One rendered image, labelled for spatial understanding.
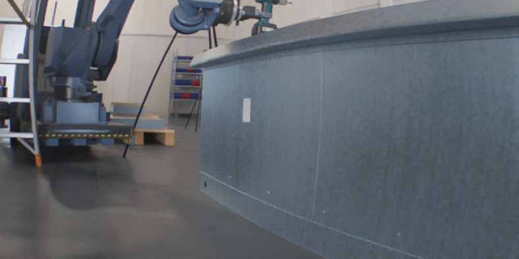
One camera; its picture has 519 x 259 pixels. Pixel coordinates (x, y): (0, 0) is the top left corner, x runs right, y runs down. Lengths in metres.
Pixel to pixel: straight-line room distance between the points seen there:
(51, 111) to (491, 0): 2.38
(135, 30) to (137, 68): 1.36
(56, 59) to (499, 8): 2.29
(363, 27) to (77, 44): 1.90
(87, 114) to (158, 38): 10.04
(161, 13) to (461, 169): 12.15
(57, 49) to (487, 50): 2.24
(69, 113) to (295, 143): 1.68
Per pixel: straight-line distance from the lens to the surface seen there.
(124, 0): 2.40
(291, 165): 1.08
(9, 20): 1.90
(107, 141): 2.37
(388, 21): 0.75
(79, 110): 2.38
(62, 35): 2.32
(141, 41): 12.20
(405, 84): 0.77
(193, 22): 1.53
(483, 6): 0.64
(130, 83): 12.00
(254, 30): 1.63
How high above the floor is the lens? 0.41
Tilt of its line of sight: 1 degrees down
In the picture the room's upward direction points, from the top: 3 degrees clockwise
